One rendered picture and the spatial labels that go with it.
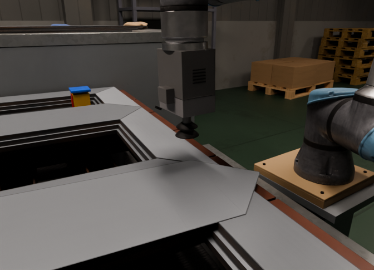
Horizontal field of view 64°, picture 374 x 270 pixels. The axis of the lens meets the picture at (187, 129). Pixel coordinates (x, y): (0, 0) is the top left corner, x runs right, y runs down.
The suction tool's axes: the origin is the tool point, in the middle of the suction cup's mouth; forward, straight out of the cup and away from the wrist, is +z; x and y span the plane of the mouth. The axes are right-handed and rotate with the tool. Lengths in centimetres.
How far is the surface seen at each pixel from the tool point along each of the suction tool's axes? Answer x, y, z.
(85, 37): 2, -75, -15
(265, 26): 380, -356, -12
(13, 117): -26, -47, 4
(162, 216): -11.8, 13.0, 4.9
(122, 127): -3.3, -26.6, 5.5
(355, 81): 512, -257, 86
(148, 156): -4.6, -7.5, 5.9
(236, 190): 0.5, 13.2, 5.1
